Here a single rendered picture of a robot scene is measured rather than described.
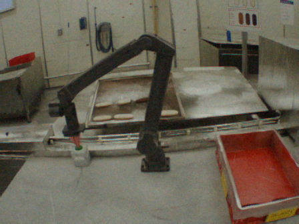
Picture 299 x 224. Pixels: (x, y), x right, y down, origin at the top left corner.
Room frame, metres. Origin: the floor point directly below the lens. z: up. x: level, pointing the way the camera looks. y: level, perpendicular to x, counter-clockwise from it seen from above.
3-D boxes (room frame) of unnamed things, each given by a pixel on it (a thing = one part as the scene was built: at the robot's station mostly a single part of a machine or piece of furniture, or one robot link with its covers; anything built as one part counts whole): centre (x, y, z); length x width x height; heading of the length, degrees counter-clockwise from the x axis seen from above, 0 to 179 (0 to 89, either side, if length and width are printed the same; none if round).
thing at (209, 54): (3.16, -1.81, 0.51); 1.93 x 1.05 x 1.02; 90
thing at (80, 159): (0.87, 0.32, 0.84); 0.08 x 0.08 x 0.11; 0
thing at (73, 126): (0.87, 0.32, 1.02); 0.10 x 0.07 x 0.07; 90
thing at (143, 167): (0.82, -0.01, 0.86); 0.12 x 0.09 x 0.08; 84
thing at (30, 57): (4.04, 2.40, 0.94); 0.51 x 0.36 x 0.13; 94
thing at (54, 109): (0.87, 0.36, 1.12); 0.11 x 0.09 x 0.12; 82
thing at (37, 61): (4.04, 2.40, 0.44); 0.70 x 0.55 x 0.87; 90
